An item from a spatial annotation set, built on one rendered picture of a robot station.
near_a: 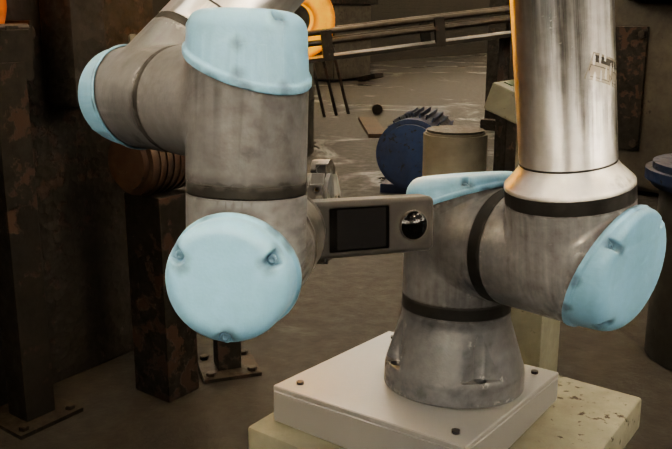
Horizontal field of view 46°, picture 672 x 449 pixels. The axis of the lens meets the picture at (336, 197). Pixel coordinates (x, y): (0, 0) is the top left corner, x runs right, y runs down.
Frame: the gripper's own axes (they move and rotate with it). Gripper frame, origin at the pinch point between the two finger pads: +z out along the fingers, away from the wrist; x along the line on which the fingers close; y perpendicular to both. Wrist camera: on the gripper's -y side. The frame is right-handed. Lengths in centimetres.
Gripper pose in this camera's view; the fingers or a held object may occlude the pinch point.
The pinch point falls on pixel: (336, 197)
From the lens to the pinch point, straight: 78.4
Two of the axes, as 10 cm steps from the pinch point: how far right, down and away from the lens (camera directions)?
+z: 1.2, -1.4, 9.8
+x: 0.1, 9.9, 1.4
